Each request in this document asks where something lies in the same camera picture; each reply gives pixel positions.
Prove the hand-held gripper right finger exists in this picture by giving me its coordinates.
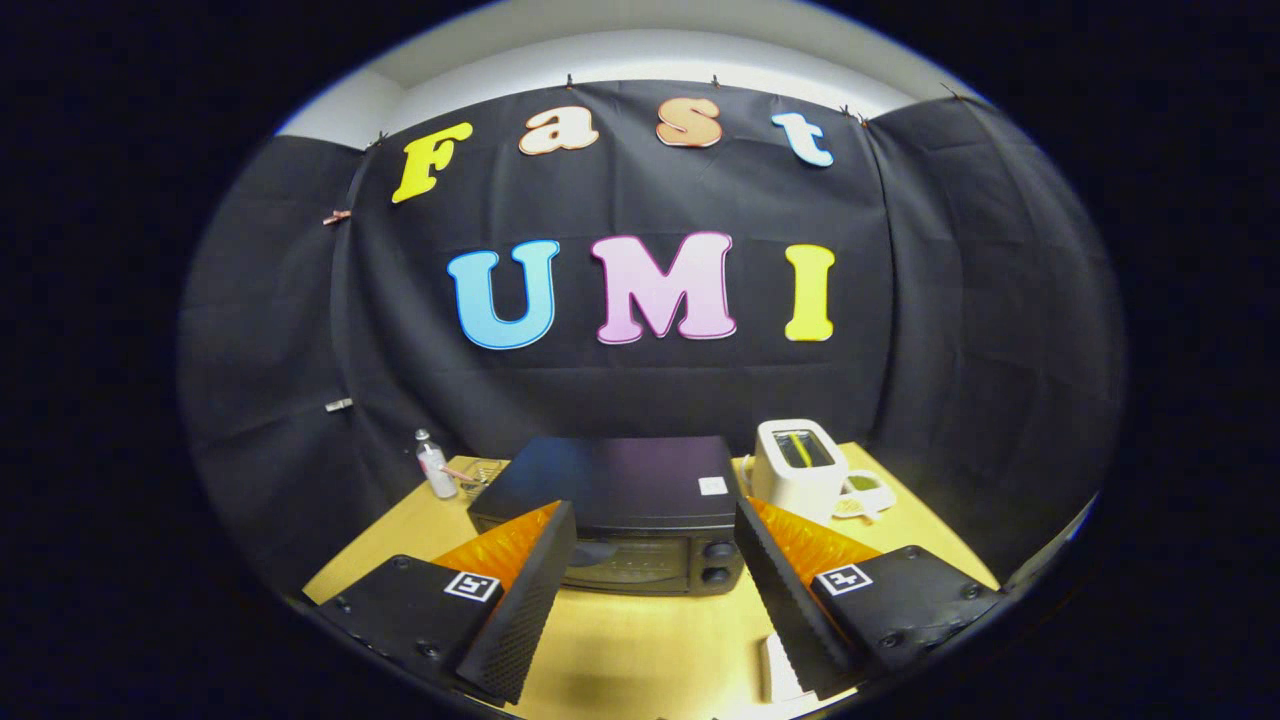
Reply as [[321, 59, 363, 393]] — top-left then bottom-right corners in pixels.
[[733, 497, 1004, 701]]

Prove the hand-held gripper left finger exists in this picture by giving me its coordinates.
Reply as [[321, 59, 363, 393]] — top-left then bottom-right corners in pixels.
[[315, 500, 579, 707]]

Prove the black toaster oven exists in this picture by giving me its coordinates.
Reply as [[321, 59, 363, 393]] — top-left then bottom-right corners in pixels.
[[467, 435, 749, 598]]

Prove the white pop-up toaster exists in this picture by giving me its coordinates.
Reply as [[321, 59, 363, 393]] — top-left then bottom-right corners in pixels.
[[750, 419, 851, 521]]

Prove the white rectangular plate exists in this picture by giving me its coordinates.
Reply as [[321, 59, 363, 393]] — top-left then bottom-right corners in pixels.
[[762, 632, 811, 703]]

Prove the white divided dish with beans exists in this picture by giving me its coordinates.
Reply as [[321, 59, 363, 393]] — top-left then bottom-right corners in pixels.
[[832, 470, 898, 523]]

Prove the clear plastic bottle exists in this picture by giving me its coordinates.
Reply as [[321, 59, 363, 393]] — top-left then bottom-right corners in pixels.
[[415, 429, 458, 500]]

